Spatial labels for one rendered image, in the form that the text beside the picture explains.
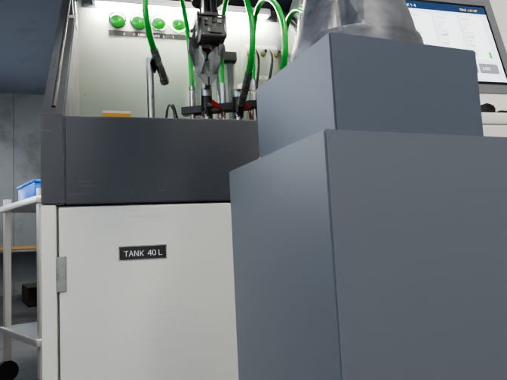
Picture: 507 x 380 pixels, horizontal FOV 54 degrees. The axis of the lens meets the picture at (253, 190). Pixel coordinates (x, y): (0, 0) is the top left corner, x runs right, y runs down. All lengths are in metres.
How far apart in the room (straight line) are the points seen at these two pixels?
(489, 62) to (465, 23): 0.15
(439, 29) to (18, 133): 7.69
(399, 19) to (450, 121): 0.12
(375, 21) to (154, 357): 0.67
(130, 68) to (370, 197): 1.21
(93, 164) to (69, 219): 0.10
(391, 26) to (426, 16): 1.13
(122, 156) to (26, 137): 7.81
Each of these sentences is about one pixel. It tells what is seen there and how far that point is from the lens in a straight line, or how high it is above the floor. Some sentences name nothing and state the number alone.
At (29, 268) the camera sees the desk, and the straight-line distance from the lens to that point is 6.82.
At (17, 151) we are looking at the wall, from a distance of 8.70.
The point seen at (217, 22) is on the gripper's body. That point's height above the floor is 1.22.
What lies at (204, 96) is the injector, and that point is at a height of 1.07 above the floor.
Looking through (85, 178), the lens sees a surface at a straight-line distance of 0.94.
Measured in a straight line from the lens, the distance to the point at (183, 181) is 0.95.
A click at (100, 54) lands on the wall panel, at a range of 1.57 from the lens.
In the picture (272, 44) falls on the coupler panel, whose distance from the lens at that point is 1.67.
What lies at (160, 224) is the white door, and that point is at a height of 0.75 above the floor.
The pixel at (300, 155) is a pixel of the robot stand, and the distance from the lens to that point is 0.46.
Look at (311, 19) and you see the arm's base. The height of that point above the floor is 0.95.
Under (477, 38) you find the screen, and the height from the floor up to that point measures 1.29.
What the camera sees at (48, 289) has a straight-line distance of 0.94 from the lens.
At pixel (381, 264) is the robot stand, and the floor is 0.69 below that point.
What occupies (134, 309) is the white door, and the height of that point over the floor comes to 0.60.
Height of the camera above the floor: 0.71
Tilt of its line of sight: 6 degrees up
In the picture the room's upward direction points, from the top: 3 degrees counter-clockwise
